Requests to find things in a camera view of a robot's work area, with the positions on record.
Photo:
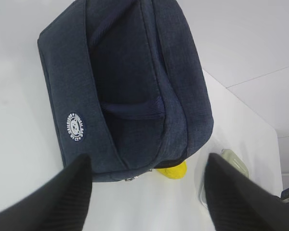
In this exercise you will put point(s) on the yellow lemon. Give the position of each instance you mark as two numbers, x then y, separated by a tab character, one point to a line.
174	173

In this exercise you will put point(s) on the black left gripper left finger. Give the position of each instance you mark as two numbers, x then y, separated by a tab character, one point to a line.
60	205

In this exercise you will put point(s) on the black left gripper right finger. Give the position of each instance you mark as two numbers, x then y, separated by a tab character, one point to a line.
236	203

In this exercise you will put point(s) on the navy blue lunch bag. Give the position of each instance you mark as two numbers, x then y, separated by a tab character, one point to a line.
125	86

